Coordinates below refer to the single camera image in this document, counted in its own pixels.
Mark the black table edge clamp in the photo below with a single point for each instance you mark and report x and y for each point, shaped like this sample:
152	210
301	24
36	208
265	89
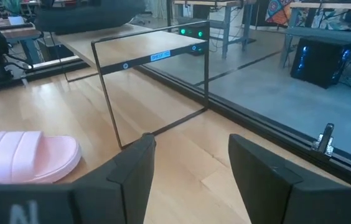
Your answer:
326	140

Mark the grey workbench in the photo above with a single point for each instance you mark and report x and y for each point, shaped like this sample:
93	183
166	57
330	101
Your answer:
318	32

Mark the blue shelf label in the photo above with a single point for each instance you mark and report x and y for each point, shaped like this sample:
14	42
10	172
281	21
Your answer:
160	56

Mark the pink rubber slide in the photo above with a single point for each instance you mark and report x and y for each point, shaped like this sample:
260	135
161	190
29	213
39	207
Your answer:
23	158

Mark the colourful wall mural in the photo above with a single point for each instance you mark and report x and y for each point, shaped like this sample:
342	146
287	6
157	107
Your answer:
276	12

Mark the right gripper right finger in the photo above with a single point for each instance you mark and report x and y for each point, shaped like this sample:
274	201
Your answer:
265	186

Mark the black rubber slide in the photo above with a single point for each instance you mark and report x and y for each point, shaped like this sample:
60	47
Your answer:
85	18

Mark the black device with green lights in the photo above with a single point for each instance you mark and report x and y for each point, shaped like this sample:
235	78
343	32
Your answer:
194	34

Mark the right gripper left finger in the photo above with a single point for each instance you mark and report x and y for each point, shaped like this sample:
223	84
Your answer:
132	186

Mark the wooden shelf with black frame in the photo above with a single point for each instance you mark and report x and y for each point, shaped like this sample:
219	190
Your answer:
132	43

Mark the computer tower with blue lights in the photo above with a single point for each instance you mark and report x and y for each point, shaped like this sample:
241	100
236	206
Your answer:
318	62

